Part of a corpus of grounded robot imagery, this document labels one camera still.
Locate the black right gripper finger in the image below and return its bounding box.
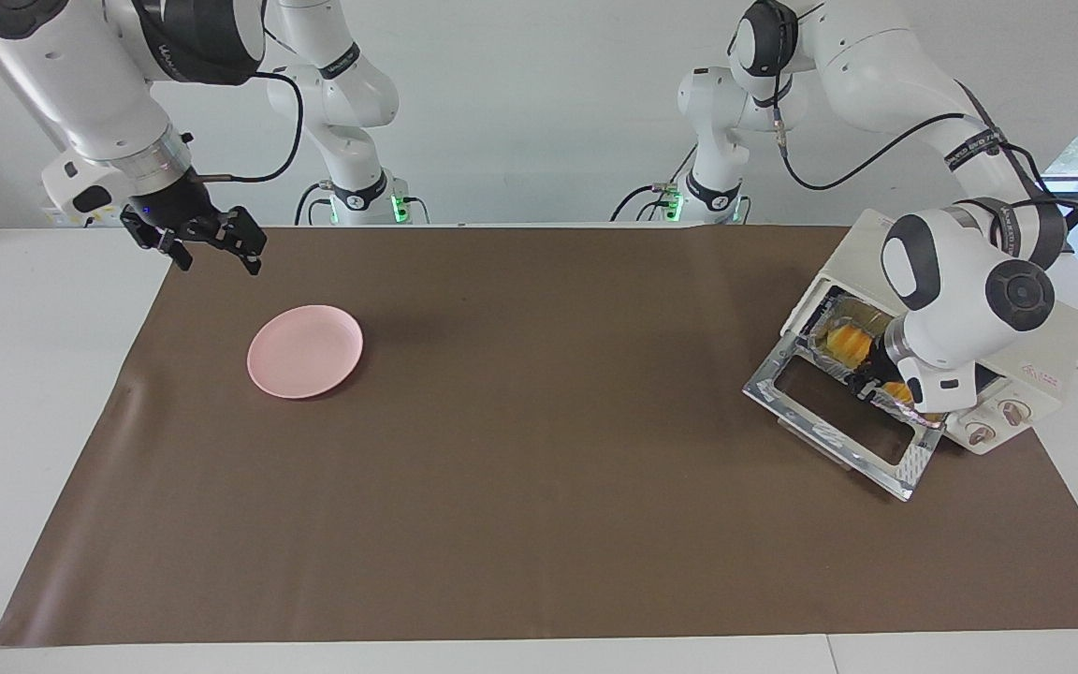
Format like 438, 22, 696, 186
221, 208, 269, 275
121, 211, 192, 272

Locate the yellow twisted bread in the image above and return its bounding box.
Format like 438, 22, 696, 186
824, 318, 914, 402

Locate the aluminium foil tray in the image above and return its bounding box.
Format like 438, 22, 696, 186
808, 290, 950, 432

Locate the cream white toaster oven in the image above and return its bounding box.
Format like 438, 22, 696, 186
780, 208, 1078, 457

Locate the pink round plate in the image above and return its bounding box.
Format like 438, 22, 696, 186
247, 304, 364, 401

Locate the brown table mat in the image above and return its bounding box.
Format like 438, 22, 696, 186
0, 225, 1078, 649

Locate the black right base cable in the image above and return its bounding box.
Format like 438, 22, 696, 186
294, 180, 339, 226

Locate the black base cable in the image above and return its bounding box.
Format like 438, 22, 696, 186
294, 180, 339, 226
609, 145, 699, 223

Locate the white wall socket box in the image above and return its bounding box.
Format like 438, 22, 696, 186
43, 208, 128, 228

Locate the glass oven door metal frame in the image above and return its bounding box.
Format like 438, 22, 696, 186
742, 332, 947, 502

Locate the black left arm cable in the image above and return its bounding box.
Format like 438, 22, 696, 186
771, 75, 1078, 209

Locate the black left base cable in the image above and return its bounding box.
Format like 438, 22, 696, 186
609, 145, 699, 223

